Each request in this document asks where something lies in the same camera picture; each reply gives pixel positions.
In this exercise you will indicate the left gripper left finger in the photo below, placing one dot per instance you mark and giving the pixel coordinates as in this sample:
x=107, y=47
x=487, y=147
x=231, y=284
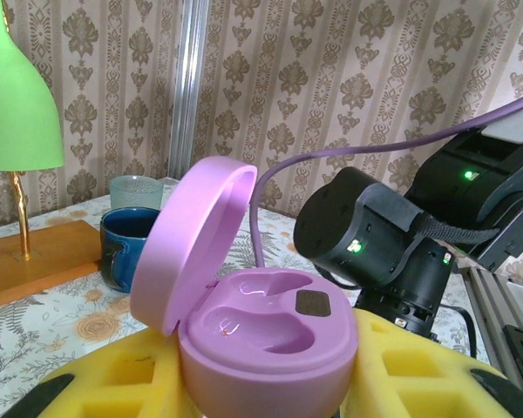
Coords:
x=113, y=374

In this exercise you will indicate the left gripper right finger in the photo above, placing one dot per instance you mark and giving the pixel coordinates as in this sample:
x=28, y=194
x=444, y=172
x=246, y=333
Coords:
x=418, y=374

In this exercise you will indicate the purple earbud charging case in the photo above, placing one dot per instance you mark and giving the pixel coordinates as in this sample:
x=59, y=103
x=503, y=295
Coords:
x=287, y=348

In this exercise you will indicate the dark blue mug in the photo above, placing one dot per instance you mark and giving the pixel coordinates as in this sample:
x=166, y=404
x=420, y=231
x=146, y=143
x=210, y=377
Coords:
x=122, y=244

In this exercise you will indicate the gold rack with wooden base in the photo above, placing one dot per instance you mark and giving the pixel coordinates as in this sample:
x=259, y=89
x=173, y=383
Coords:
x=48, y=257

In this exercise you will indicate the teal glass tumbler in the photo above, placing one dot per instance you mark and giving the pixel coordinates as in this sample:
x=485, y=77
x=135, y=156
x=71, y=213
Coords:
x=135, y=193

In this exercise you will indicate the aluminium front rail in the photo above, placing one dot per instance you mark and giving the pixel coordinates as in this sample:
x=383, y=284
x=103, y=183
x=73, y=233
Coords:
x=484, y=305

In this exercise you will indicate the aluminium corner post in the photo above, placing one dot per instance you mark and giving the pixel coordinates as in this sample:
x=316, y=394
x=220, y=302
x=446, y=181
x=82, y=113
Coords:
x=191, y=87

